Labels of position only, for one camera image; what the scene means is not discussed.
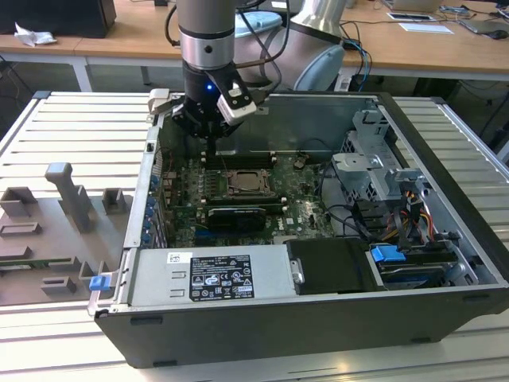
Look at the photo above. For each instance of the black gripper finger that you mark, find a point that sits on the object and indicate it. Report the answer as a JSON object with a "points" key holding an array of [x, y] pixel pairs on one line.
{"points": [[181, 117], [228, 129]]}

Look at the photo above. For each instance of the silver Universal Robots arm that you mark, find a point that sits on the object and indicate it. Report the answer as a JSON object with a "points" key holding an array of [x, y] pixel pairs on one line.
{"points": [[204, 40]]}

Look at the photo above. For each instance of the black RAM slot bank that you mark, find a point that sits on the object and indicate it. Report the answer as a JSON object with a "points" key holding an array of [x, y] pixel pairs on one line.
{"points": [[246, 160], [242, 202]]}

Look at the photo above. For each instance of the CPU socket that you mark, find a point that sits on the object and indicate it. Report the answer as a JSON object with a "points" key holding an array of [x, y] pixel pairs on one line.
{"points": [[273, 190]]}

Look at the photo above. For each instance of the black graphics card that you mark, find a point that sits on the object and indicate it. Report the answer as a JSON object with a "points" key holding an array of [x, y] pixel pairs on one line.
{"points": [[236, 219]]}

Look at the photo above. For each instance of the wooden desk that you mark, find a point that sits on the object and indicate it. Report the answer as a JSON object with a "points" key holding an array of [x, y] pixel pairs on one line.
{"points": [[139, 36]]}

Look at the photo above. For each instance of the small black desk object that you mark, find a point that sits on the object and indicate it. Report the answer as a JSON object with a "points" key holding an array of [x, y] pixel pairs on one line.
{"points": [[161, 2]]}

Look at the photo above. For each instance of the green motherboard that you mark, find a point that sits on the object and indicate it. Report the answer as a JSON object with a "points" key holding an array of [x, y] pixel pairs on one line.
{"points": [[298, 223]]}

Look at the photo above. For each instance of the metal drive cage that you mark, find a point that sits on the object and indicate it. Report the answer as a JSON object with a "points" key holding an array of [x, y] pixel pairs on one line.
{"points": [[358, 167]]}

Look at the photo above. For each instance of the black computer box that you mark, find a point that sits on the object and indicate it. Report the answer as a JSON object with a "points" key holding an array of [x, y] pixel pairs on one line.
{"points": [[59, 16]]}

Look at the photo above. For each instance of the grey parts rack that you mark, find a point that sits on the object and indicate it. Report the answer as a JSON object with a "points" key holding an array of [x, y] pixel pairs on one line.
{"points": [[79, 238]]}

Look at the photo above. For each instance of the grey power supply unit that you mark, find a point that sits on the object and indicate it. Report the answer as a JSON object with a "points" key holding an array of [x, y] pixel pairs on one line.
{"points": [[159, 278]]}

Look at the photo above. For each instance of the crumpled white paper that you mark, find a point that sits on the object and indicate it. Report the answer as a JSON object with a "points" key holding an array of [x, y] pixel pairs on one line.
{"points": [[33, 36]]}

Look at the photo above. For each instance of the blue case latch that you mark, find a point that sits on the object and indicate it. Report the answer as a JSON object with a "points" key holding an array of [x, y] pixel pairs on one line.
{"points": [[99, 283]]}

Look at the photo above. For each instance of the hard disk in blue carrier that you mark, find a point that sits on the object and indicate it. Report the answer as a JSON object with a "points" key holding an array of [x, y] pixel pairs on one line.
{"points": [[385, 252]]}

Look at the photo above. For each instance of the green RAM stick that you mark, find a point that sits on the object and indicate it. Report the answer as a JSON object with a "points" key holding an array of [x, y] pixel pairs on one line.
{"points": [[32, 264]]}

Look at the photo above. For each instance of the white-framed tablet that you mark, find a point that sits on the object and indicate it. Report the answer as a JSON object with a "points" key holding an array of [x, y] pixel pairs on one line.
{"points": [[409, 16]]}

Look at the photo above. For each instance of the black open PC case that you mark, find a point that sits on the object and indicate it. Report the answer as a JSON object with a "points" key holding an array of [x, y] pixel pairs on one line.
{"points": [[278, 338]]}

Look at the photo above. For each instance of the white paper sheet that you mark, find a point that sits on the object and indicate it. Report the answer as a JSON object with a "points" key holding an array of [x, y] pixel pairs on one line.
{"points": [[425, 28]]}

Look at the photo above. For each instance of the grey laptop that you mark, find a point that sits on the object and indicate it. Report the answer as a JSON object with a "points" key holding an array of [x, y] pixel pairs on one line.
{"points": [[481, 26]]}

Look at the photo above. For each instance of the black computer mouse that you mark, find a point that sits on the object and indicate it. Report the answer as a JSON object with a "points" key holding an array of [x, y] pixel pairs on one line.
{"points": [[497, 34]]}

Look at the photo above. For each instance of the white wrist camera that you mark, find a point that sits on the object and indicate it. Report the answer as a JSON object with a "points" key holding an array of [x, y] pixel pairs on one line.
{"points": [[238, 109]]}

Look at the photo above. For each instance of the wrist camera mounting bracket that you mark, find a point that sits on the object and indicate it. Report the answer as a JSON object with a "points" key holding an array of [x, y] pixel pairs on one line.
{"points": [[222, 81]]}

